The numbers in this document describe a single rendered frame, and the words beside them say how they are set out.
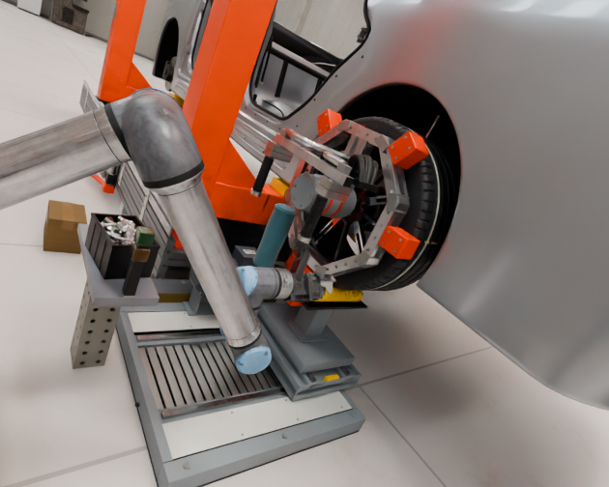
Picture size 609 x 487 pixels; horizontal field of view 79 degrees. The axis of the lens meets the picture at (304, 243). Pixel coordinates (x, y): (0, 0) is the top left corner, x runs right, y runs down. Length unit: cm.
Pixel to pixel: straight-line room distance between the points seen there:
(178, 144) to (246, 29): 89
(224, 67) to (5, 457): 135
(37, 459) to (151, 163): 93
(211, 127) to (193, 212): 83
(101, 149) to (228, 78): 79
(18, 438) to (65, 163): 84
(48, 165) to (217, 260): 35
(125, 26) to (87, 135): 258
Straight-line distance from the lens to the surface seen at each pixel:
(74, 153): 83
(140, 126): 71
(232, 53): 151
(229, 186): 164
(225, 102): 153
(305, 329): 165
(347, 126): 139
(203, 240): 75
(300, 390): 154
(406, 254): 117
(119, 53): 338
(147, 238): 105
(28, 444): 139
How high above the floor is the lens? 111
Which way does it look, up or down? 19 degrees down
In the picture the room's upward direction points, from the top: 24 degrees clockwise
